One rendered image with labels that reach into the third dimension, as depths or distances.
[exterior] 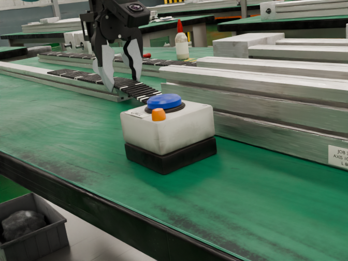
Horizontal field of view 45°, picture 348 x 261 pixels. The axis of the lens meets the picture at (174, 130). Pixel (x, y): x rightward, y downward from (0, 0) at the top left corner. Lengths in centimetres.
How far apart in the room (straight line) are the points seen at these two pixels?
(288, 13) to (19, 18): 1058
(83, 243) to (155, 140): 106
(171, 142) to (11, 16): 1199
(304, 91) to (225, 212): 15
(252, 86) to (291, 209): 17
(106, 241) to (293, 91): 110
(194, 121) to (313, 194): 15
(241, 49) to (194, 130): 32
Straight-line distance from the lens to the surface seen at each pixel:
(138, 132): 47
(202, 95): 55
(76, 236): 152
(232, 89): 53
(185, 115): 45
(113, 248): 141
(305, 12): 235
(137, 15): 73
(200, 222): 36
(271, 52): 71
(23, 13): 1253
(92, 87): 90
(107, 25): 79
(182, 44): 126
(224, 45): 78
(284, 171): 44
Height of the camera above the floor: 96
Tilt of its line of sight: 18 degrees down
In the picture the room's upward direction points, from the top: 7 degrees counter-clockwise
